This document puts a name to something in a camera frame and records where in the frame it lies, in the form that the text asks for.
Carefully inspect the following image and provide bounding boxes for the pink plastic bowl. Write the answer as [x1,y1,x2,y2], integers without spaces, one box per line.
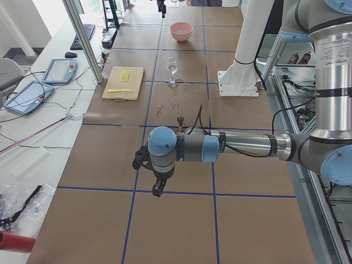
[170,22,193,42]

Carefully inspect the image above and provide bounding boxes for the aluminium frame post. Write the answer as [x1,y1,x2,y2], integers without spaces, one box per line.
[62,0,103,84]

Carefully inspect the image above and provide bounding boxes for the red bottle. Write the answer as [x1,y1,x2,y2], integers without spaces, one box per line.
[0,231,36,253]

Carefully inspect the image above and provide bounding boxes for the near blue teach pendant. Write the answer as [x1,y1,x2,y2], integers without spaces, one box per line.
[4,81,54,115]

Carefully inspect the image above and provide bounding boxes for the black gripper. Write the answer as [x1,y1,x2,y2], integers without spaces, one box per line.
[152,172,174,197]
[157,0,166,18]

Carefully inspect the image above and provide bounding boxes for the yellow plastic knife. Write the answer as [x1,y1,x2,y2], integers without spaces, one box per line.
[107,89,134,93]

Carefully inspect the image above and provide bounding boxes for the clear wine glass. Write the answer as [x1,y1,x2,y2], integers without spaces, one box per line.
[167,57,178,87]

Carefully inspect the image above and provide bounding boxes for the long metal rod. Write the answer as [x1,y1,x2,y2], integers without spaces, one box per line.
[0,114,72,155]

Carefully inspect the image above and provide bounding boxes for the blue teach pendant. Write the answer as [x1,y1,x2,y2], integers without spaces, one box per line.
[42,58,77,85]
[4,81,54,115]

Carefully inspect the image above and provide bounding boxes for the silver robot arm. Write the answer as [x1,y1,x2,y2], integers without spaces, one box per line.
[133,1,351,196]

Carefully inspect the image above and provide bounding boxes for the black computer mouse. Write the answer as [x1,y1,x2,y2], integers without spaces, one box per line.
[64,52,78,58]

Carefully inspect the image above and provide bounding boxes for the black keyboard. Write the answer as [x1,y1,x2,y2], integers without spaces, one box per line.
[69,23,97,51]

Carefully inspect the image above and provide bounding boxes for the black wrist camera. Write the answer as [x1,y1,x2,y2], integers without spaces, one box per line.
[132,145,153,171]

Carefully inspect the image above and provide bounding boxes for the steel cocktail jigger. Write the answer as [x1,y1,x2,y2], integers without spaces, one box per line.
[177,115,184,133]

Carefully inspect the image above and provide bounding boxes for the yellow lemon slices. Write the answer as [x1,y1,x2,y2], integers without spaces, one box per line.
[119,69,130,82]

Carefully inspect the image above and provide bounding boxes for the far blue teach pendant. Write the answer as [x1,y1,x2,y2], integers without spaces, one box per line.
[42,58,77,85]

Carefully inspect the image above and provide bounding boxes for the bamboo cutting board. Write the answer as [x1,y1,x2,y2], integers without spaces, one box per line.
[102,67,144,101]

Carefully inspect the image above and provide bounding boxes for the black strap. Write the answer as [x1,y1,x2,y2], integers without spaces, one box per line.
[5,185,43,223]

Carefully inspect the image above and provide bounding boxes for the clear ice cubes pile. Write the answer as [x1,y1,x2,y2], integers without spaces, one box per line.
[175,28,188,35]

